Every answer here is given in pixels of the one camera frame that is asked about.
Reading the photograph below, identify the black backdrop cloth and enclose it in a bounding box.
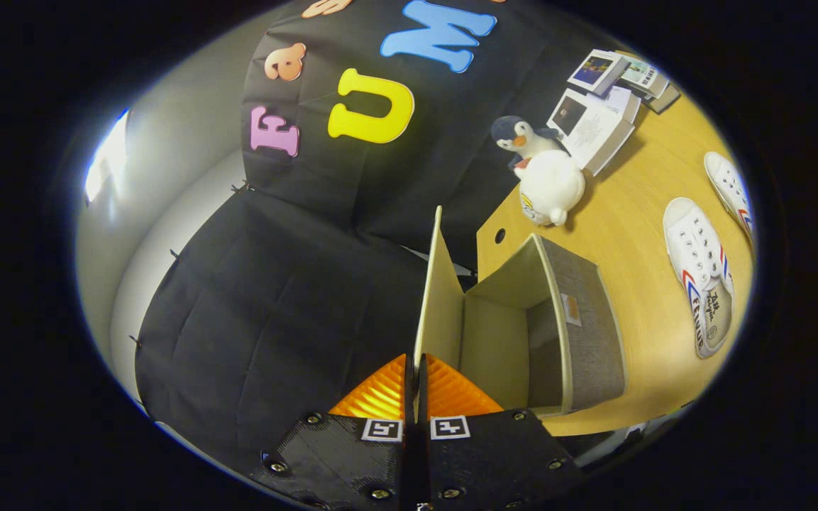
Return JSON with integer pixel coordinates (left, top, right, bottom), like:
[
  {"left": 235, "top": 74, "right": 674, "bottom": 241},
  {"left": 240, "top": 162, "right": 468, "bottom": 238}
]
[{"left": 132, "top": 0, "right": 594, "bottom": 469}]

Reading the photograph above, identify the book with blue picture cover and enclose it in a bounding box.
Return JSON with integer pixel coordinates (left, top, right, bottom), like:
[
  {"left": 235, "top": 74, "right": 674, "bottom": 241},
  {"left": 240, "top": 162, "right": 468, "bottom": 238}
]
[{"left": 568, "top": 49, "right": 631, "bottom": 97}]

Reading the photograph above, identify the large round ceiling light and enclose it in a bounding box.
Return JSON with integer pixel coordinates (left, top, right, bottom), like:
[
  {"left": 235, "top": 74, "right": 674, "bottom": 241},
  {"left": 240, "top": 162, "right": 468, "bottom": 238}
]
[{"left": 84, "top": 110, "right": 131, "bottom": 203}]

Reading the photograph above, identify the dark grey book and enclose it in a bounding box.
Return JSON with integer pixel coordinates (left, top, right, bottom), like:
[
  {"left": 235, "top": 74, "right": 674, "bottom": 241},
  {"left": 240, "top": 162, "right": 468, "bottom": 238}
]
[{"left": 646, "top": 84, "right": 682, "bottom": 114}]

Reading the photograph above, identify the book with pale teal cover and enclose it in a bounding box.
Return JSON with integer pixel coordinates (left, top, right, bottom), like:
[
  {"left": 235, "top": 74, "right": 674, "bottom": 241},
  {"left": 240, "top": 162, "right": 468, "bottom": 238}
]
[{"left": 618, "top": 57, "right": 670, "bottom": 99}]

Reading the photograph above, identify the plain white book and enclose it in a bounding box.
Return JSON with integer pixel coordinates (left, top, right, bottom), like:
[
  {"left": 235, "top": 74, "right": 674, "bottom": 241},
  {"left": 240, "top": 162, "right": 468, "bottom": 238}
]
[{"left": 597, "top": 85, "right": 642, "bottom": 125}]

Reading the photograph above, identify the white book with portrait cover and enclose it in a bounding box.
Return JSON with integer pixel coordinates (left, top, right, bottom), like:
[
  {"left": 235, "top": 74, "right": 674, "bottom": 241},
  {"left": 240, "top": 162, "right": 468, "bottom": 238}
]
[{"left": 547, "top": 88, "right": 636, "bottom": 177}]

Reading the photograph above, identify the grey fabric storage box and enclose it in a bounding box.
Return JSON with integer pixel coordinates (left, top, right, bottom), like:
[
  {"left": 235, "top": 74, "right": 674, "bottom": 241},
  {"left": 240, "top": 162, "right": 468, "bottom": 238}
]
[{"left": 412, "top": 206, "right": 627, "bottom": 418}]

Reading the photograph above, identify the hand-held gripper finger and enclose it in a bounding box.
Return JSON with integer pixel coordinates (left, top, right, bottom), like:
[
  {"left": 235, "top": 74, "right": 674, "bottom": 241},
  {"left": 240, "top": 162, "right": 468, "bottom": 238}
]
[
  {"left": 417, "top": 353, "right": 587, "bottom": 511},
  {"left": 253, "top": 353, "right": 416, "bottom": 511}
]

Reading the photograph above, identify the penguin plush toy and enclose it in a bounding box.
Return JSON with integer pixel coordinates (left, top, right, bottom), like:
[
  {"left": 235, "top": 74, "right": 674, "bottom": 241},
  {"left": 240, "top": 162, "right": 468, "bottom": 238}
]
[{"left": 490, "top": 115, "right": 587, "bottom": 228}]

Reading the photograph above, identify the white canvas shoe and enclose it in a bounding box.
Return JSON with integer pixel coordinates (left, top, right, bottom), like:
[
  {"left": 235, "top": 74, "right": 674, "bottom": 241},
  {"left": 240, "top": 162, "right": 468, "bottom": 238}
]
[
  {"left": 704, "top": 151, "right": 756, "bottom": 246},
  {"left": 663, "top": 197, "right": 736, "bottom": 359}
]

